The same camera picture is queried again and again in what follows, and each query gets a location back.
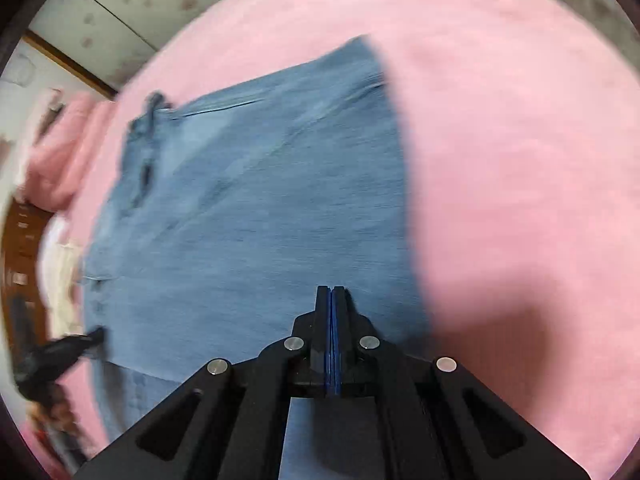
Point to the floral wardrobe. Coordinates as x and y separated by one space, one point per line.
125 10

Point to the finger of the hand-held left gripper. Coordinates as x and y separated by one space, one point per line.
80 344

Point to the pink folded quilt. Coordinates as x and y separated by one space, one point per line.
65 160

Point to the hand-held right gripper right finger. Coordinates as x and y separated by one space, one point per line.
339 330

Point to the blue denim jacket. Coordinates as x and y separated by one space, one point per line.
275 210

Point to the wooden headboard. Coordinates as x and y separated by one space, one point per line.
25 260

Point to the pink bed blanket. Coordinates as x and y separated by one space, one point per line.
500 135

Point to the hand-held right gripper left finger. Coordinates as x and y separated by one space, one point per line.
322 330

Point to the white cloth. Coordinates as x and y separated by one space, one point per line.
60 285

